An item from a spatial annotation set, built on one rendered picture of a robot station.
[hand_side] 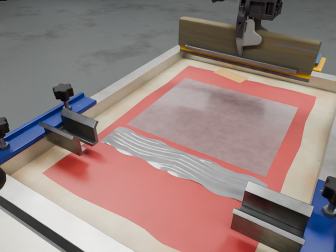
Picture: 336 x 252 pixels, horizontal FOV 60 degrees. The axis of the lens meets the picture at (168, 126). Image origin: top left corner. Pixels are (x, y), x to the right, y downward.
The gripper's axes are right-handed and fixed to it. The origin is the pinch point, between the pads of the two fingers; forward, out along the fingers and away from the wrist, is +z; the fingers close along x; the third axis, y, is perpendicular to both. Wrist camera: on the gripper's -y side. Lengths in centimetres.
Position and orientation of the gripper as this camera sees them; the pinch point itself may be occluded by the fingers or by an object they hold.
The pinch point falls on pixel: (241, 47)
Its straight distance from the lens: 79.7
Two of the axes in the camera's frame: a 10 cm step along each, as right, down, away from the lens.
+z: 0.0, 8.2, 5.8
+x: 5.2, -4.9, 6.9
